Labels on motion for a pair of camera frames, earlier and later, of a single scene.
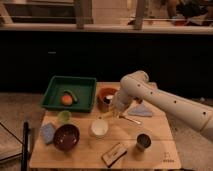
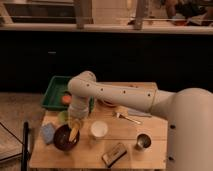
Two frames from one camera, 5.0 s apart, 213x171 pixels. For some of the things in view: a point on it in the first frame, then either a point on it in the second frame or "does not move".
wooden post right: [138, 24] does not move
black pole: [25, 147] does not move
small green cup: [64, 116] does not move
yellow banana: [107, 114] -> [73, 133]
